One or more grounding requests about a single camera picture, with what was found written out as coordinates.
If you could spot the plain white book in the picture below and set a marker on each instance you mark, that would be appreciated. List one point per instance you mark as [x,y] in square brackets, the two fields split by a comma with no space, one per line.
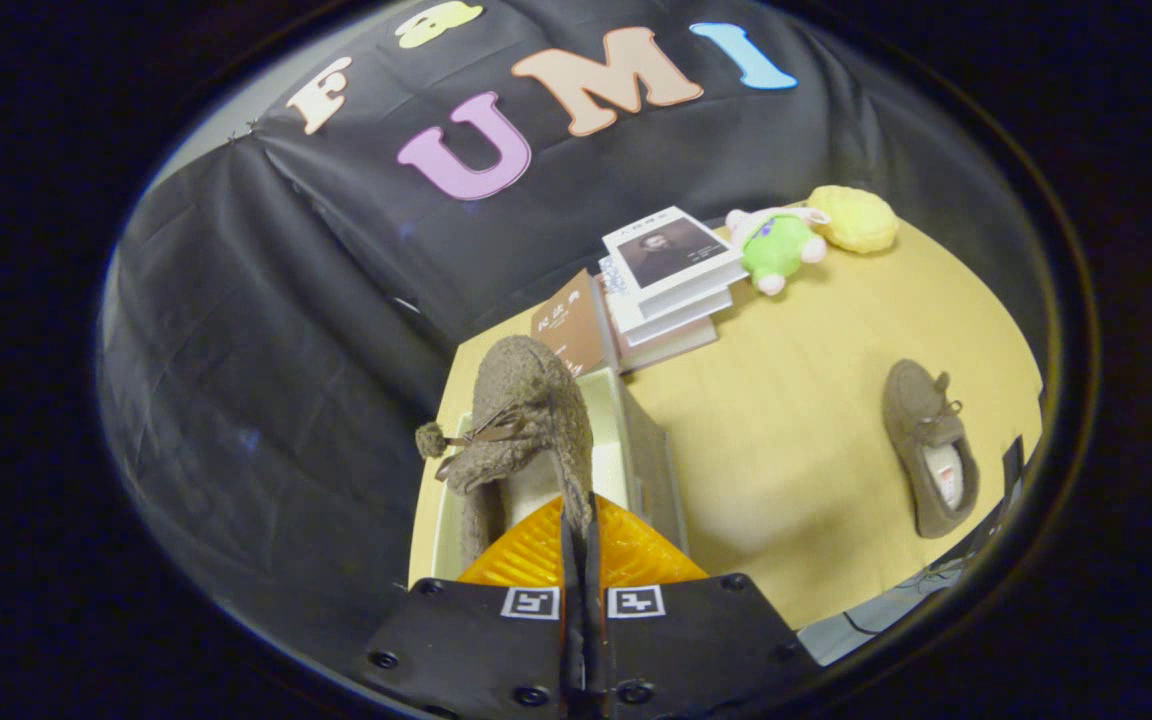
[671,348]

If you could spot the white patterned book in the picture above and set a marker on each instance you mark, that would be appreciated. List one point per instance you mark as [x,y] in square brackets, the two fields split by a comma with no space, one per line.
[636,318]

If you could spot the green and pink plush toy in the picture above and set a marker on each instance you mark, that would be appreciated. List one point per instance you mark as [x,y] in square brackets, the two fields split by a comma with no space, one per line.
[776,250]

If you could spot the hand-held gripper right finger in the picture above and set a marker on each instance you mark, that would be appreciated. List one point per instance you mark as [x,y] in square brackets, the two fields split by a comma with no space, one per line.
[696,640]

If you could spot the yellow plush toy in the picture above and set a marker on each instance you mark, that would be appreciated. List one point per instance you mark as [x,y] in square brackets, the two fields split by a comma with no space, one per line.
[856,220]

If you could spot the brown fuzzy shoe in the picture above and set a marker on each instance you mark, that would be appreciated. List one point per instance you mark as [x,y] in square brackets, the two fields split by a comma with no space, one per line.
[911,420]
[526,400]

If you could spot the white book with portrait cover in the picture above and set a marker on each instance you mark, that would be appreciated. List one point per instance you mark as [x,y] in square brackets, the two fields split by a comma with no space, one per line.
[671,255]

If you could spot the grey lidded storage box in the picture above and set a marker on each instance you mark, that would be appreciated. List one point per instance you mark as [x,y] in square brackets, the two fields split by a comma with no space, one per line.
[651,460]

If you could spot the brown book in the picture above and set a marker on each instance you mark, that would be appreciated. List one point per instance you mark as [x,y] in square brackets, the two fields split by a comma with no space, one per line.
[566,325]

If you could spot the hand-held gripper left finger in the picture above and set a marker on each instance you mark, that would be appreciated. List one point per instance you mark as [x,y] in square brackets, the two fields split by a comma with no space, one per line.
[476,640]

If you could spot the black backdrop cloth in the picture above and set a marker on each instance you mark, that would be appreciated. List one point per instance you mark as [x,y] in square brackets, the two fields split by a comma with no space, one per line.
[236,350]

